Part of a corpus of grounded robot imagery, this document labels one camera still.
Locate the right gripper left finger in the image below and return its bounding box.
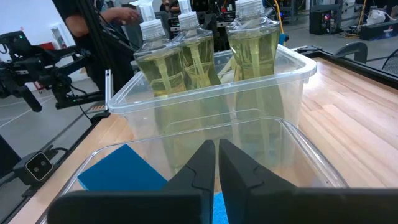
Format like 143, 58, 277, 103
163, 139, 216, 224

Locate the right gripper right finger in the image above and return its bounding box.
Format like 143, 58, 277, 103
219, 139, 296, 224

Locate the light blue sponge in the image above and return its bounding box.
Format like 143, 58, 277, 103
212, 191, 230, 224

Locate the dark blue sponge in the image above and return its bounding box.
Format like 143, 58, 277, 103
76, 143, 169, 193

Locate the clear green dish soap bottle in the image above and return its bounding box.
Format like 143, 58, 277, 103
172, 0, 222, 91
129, 0, 189, 134
225, 0, 284, 147

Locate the clear low plastic bin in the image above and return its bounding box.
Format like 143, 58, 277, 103
35, 116, 349, 224

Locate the clear tall plastic bin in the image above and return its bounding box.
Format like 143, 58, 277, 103
107, 43, 318, 150

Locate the black computer tower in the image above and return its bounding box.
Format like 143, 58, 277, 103
309, 8, 333, 35

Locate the person's hand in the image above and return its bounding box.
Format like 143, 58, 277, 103
119, 6, 141, 25

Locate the black floor fan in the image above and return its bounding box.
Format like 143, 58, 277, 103
381, 55, 398, 76

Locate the person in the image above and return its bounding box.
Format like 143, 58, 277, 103
51, 0, 142, 94

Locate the black equipment case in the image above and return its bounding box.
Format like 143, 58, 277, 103
360, 19, 398, 42

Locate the white bag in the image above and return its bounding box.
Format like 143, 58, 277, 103
366, 9, 390, 26

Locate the silver frame post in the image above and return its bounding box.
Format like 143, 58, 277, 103
104, 68, 113, 110

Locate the black table-level camera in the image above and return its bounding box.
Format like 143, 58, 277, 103
12, 148, 56, 189

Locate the yellow cable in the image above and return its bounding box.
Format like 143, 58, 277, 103
272, 0, 285, 35

